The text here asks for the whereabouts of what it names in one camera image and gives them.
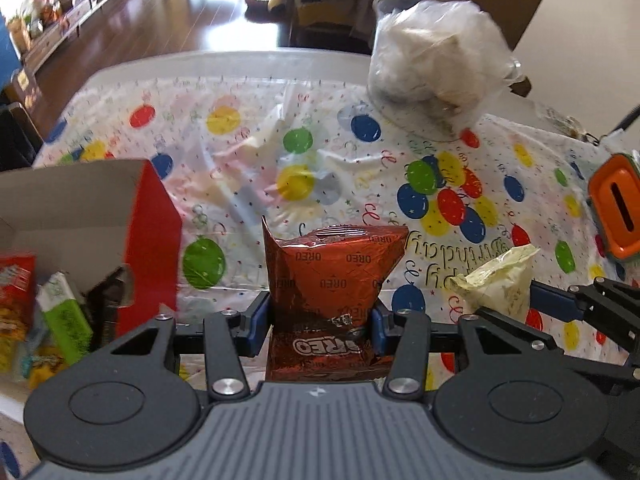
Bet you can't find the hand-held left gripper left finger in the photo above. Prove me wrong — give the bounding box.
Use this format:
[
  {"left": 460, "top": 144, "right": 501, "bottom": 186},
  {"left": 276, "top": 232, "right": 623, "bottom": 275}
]
[{"left": 106, "top": 291, "right": 273, "bottom": 402}]

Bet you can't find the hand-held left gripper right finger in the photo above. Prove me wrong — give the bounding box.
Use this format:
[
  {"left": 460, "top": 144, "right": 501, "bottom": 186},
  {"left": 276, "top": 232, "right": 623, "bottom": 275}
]
[{"left": 369, "top": 302, "right": 529, "bottom": 402}]

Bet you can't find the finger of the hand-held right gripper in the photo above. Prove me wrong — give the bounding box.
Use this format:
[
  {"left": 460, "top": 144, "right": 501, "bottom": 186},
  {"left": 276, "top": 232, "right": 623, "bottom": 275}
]
[
  {"left": 471, "top": 306, "right": 640, "bottom": 397},
  {"left": 530, "top": 277, "right": 640, "bottom": 349}
]

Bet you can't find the pale yellow snack packet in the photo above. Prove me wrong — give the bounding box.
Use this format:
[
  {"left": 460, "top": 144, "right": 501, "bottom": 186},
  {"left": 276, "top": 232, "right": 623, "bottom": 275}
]
[{"left": 449, "top": 244, "right": 542, "bottom": 324}]

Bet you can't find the red-brown foil cookie packet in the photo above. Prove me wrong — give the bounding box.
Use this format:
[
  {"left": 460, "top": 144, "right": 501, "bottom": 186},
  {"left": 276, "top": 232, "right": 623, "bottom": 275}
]
[{"left": 261, "top": 217, "right": 411, "bottom": 384}]

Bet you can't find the dark foil snack packet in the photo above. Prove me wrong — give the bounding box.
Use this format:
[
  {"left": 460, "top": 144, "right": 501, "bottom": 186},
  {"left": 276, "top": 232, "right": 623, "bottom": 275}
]
[{"left": 84, "top": 266, "right": 127, "bottom": 352}]

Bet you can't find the green snack packet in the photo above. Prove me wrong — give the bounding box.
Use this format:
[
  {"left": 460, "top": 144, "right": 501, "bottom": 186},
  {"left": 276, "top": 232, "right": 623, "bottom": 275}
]
[{"left": 37, "top": 271, "right": 96, "bottom": 367}]

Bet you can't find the red cardboard box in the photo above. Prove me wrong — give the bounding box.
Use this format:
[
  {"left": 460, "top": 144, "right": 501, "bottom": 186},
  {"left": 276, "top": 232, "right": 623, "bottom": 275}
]
[{"left": 0, "top": 159, "right": 184, "bottom": 333}]

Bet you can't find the yellow cartoon snack packet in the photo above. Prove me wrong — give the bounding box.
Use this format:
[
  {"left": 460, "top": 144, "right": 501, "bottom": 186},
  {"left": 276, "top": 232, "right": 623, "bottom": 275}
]
[{"left": 19, "top": 344, "right": 69, "bottom": 389}]

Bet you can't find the red snack packet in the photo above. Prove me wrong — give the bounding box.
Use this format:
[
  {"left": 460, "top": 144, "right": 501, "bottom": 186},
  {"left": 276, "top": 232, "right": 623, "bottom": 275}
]
[{"left": 0, "top": 254, "right": 39, "bottom": 376}]

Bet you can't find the orange tissue holder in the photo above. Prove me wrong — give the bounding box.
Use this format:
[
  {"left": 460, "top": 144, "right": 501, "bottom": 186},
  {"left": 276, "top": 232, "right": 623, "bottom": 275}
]
[{"left": 587, "top": 151, "right": 640, "bottom": 262}]

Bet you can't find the clear plastic wrap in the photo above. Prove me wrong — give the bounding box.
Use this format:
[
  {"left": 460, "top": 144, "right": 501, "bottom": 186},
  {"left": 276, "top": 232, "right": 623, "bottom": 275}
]
[{"left": 200, "top": 85, "right": 396, "bottom": 211}]

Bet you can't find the balloon print tablecloth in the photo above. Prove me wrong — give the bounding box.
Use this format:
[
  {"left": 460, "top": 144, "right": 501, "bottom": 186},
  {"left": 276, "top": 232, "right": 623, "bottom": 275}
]
[{"left": 0, "top": 67, "right": 640, "bottom": 480}]

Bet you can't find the metal key bunch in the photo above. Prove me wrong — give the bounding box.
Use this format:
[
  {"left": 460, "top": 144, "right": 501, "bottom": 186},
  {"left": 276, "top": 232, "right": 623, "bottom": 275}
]
[{"left": 544, "top": 104, "right": 602, "bottom": 144}]

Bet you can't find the clear bag with white contents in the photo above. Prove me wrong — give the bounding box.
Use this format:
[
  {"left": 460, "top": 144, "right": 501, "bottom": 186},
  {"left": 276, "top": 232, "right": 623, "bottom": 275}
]
[{"left": 367, "top": 0, "right": 522, "bottom": 134}]

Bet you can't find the black garment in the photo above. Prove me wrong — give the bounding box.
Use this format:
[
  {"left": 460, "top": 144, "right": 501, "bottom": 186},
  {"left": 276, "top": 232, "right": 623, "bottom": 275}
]
[{"left": 0, "top": 101, "right": 44, "bottom": 172}]

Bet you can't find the clear plastic tub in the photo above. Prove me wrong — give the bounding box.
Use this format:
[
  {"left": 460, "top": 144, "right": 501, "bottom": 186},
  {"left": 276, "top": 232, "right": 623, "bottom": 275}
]
[{"left": 372, "top": 0, "right": 427, "bottom": 17}]

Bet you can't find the wooden television cabinet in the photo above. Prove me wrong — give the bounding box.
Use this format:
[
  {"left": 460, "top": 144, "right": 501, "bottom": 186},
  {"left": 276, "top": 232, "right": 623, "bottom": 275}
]
[{"left": 22, "top": 0, "right": 142, "bottom": 64}]

